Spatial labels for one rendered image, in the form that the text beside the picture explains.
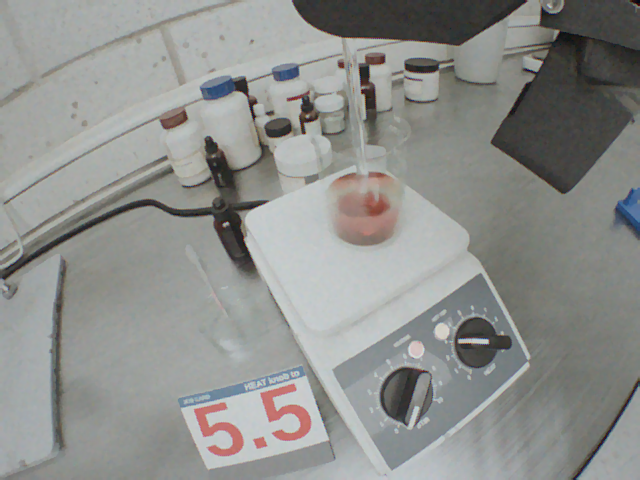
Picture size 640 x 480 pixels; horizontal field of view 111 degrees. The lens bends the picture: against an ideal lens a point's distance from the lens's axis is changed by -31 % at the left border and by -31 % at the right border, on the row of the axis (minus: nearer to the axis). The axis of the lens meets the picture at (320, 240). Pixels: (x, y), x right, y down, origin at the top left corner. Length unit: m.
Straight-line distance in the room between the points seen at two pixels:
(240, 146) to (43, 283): 0.34
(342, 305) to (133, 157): 0.48
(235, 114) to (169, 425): 0.37
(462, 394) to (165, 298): 0.28
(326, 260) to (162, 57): 0.48
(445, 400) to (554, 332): 0.13
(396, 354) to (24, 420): 0.35
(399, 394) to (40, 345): 0.37
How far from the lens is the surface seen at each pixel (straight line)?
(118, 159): 0.58
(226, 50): 0.61
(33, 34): 0.61
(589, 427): 0.29
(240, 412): 0.23
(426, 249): 0.20
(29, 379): 0.41
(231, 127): 0.45
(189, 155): 0.46
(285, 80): 0.49
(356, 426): 0.19
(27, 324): 0.47
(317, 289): 0.18
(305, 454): 0.23
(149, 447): 0.29
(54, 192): 0.62
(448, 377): 0.20
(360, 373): 0.18
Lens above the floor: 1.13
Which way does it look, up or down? 45 degrees down
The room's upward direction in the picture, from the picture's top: 11 degrees counter-clockwise
